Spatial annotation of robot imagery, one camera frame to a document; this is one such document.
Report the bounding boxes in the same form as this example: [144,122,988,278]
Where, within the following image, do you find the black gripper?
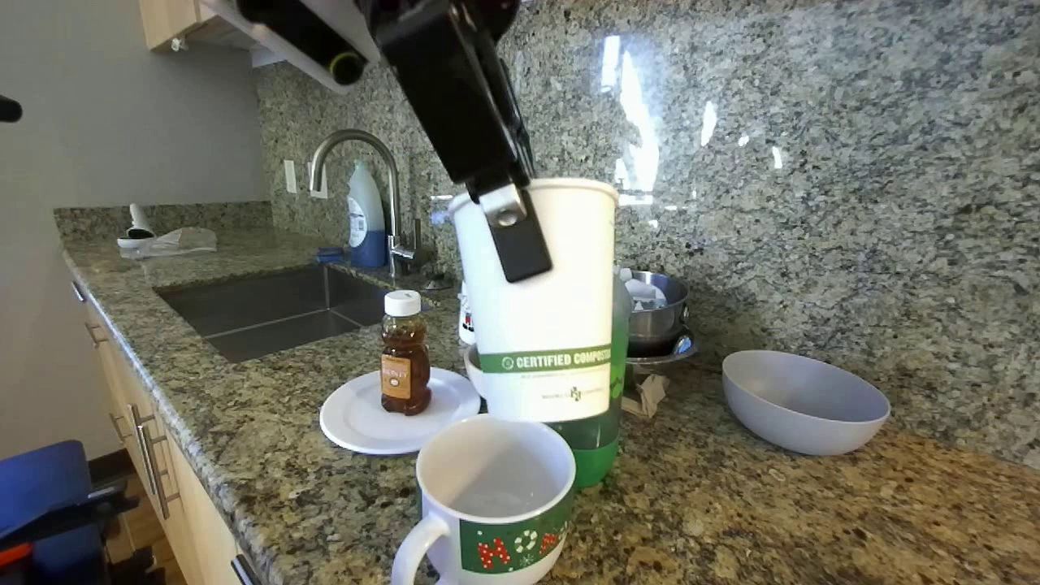
[367,0,556,287]

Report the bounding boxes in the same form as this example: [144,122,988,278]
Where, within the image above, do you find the white paper cup green stripe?
[447,176,620,424]

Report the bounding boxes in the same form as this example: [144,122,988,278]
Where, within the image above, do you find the white mug green band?
[388,415,578,585]

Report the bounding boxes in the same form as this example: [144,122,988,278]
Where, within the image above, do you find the small metal bowl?
[616,265,693,354]

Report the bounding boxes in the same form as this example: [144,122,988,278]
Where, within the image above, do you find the white blue soap bottle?
[345,158,391,273]

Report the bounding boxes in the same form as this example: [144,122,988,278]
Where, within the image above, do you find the honey bottle white cap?
[378,287,436,415]

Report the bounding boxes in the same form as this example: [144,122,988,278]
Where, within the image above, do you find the curved steel faucet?
[304,125,415,275]

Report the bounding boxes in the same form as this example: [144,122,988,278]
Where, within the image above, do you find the crumpled paper scrap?
[620,370,675,422]

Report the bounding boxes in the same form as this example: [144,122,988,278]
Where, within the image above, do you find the white round plate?
[318,365,485,458]

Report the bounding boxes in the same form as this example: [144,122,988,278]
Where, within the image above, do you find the steel kitchen sink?
[156,262,441,368]

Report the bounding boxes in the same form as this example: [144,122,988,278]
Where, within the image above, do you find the grey shallow bowl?
[720,346,894,458]

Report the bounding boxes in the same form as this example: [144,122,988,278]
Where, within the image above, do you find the wooden upper cabinet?
[135,0,361,90]

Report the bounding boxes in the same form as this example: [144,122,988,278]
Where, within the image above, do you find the wooden base cabinet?
[78,289,262,585]

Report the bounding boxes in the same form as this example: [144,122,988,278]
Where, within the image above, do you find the blue fabric chair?
[0,435,141,585]

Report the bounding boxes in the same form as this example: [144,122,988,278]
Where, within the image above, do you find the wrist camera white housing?
[237,0,369,90]

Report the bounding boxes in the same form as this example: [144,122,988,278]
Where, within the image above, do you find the metal drawer handle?
[126,404,183,521]

